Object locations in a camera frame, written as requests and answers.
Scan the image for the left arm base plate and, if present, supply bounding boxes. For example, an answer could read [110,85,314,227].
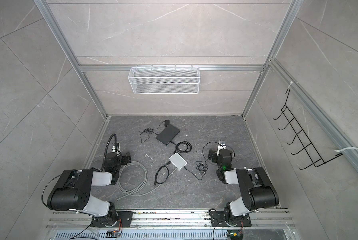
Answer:
[90,211,133,228]

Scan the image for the black wire hook rack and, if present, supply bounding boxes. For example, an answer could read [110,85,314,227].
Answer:
[273,89,343,170]

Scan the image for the dark grey network switch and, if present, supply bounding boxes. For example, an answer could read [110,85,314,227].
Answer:
[156,125,180,146]

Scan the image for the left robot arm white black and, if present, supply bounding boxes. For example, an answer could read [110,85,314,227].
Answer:
[41,134,131,228]

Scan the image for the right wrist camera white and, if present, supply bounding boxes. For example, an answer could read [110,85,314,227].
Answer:
[218,140,227,152]

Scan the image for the aluminium frame rail front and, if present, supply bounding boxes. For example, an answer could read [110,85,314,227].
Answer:
[45,208,297,232]

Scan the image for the small black cable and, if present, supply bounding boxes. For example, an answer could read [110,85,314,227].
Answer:
[154,160,172,186]

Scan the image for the white rectangular box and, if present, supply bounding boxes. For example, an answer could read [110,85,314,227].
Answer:
[169,153,188,170]

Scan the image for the black ethernet cable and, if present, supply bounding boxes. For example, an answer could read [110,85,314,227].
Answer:
[170,140,193,154]

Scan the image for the black power adapter with cord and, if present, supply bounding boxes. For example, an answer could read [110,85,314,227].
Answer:
[138,120,170,144]

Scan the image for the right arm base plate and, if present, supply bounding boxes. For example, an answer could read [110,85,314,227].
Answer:
[208,209,252,228]

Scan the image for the white wire mesh basket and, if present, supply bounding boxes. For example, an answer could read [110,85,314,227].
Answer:
[128,67,201,95]

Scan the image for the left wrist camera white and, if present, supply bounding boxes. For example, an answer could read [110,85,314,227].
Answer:
[111,143,122,156]

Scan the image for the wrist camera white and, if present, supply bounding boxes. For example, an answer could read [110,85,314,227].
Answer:
[111,143,122,156]
[218,140,227,152]

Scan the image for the grey cable bundle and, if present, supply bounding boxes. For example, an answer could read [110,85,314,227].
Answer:
[116,161,178,200]

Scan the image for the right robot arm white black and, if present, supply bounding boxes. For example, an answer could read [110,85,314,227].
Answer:
[208,140,280,227]

